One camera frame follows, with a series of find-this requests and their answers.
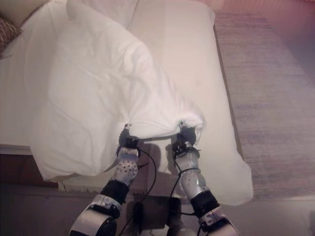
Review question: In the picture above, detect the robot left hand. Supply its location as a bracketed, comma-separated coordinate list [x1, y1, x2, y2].
[119, 123, 139, 148]

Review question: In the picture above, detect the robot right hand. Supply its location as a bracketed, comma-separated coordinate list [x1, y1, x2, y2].
[177, 119, 198, 146]

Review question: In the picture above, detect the white duvet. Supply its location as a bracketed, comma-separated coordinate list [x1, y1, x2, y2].
[29, 0, 207, 182]

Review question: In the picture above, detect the bed with white sheet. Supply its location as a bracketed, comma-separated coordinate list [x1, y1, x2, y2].
[0, 0, 254, 206]

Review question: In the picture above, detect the black robot torso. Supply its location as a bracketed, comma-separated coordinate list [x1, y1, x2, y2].
[130, 195, 195, 236]

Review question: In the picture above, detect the striped grey rug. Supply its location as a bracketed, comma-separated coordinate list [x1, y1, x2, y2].
[213, 11, 315, 195]

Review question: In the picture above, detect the brown patterned cushion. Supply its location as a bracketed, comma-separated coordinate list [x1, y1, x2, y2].
[0, 16, 23, 59]

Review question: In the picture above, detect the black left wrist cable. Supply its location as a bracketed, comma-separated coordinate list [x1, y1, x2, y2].
[124, 147, 158, 236]

